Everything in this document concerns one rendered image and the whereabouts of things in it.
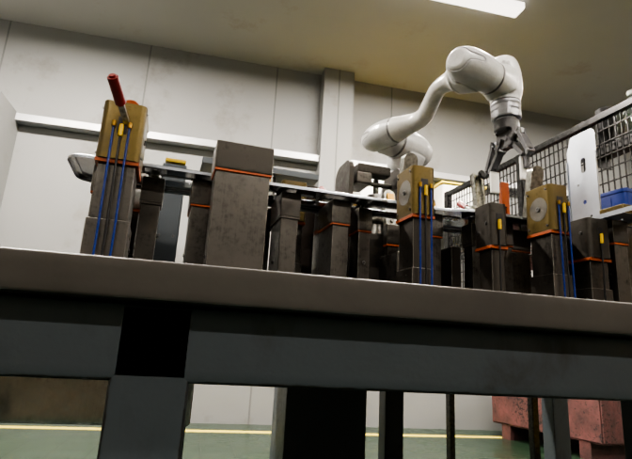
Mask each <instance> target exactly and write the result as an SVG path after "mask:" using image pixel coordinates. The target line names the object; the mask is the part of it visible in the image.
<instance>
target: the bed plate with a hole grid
mask: <svg viewBox="0 0 632 459"><path fill-rule="evenodd" d="M0 293H18V294H32V295H45V296H58V297H71V298H84V299H97V300H110V301H123V302H136V303H150V304H163V305H176V306H189V307H203V308H216V309H241V310H255V311H268V312H281V313H293V314H307V315H320V316H333V317H346V318H359V319H373V320H386V321H399V322H412V323H425V324H451V325H464V326H477V327H490V328H503V329H516V330H529V331H543V332H556V333H569V334H582V335H595V336H609V337H622V338H632V303H626V302H616V301H606V300H595V299H584V298H574V297H563V296H553V295H541V294H531V293H511V292H501V291H489V290H479V289H469V288H458V287H448V286H436V285H426V284H416V283H405V282H395V281H384V280H373V279H363V278H352V277H331V276H321V275H311V274H300V273H289V272H278V271H268V270H258V269H247V268H236V267H226V266H215V265H205V264H193V263H183V262H173V261H153V260H141V259H131V258H121V257H110V256H100V255H88V254H78V253H68V252H57V251H46V250H36V249H25V248H15V247H4V246H0Z"/></svg>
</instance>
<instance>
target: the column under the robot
mask: <svg viewBox="0 0 632 459"><path fill-rule="evenodd" d="M366 407H367V391H364V390H340V389H317V388H275V391H274V404H273V417H272V431H271V444H270V457H269V459H365V441H366Z"/></svg>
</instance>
